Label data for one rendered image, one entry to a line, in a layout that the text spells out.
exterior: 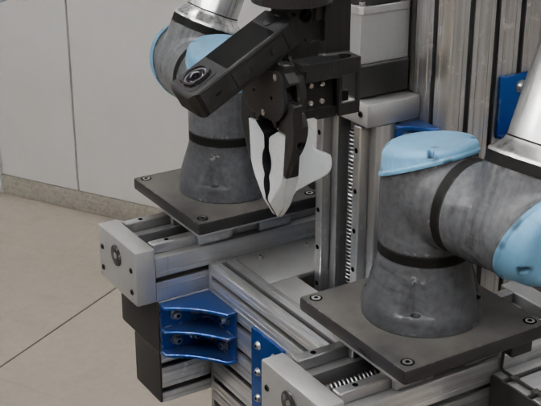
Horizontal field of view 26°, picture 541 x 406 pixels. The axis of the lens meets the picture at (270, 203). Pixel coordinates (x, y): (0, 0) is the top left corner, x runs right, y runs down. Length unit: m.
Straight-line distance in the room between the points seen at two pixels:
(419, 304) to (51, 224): 3.07
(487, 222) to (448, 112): 0.32
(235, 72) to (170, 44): 0.91
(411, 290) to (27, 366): 2.18
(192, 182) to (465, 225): 0.61
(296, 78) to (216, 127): 0.77
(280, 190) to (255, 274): 0.74
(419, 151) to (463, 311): 0.21
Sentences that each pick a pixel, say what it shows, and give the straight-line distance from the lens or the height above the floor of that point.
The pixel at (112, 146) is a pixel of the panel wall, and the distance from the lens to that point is 4.30.
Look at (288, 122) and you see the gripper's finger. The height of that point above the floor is 1.41.
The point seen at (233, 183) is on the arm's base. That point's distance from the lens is 1.79.
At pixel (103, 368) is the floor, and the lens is 3.43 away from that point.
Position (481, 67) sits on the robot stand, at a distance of 1.60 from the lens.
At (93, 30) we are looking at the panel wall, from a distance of 4.21.
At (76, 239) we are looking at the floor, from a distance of 4.25.
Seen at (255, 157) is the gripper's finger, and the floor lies 1.36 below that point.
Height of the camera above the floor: 1.73
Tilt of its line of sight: 23 degrees down
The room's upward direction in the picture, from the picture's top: straight up
